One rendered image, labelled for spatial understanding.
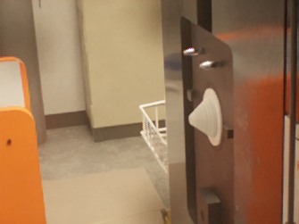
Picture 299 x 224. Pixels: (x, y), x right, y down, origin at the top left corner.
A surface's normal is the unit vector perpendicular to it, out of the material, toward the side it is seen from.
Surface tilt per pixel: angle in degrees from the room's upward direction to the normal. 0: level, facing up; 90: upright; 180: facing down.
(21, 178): 90
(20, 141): 90
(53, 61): 90
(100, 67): 90
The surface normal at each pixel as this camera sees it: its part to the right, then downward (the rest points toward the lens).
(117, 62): 0.21, 0.30
